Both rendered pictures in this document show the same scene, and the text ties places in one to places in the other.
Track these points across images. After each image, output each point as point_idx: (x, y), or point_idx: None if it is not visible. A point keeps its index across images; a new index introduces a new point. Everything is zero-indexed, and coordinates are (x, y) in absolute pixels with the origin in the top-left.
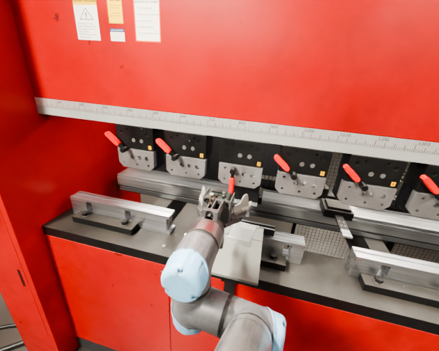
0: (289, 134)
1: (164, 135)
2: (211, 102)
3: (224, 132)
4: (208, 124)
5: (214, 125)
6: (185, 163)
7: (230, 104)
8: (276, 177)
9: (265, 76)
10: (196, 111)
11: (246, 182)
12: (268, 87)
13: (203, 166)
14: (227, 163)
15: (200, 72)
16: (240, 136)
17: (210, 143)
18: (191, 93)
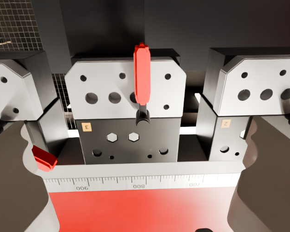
0: (50, 181)
1: (281, 24)
2: (194, 203)
3: (171, 169)
4: (201, 177)
5: (189, 178)
6: (274, 100)
7: (160, 204)
8: (31, 106)
9: (116, 231)
10: (223, 190)
11: (103, 78)
12: (108, 224)
13: (226, 99)
14: (161, 116)
15: (207, 228)
16: (139, 168)
17: (202, 124)
18: (226, 209)
